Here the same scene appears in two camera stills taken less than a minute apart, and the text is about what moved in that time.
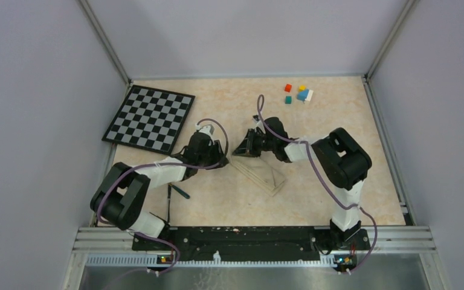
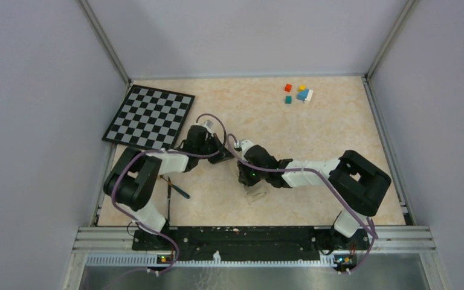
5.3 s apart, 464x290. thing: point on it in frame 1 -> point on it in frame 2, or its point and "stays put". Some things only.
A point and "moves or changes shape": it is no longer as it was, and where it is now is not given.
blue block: x=302 y=95 stays put
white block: x=309 y=95 stays put
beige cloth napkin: x=264 y=171 moves or changes shape
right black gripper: x=247 y=148 -> x=244 y=177
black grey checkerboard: x=150 y=118 stays put
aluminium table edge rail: x=194 y=243 stays put
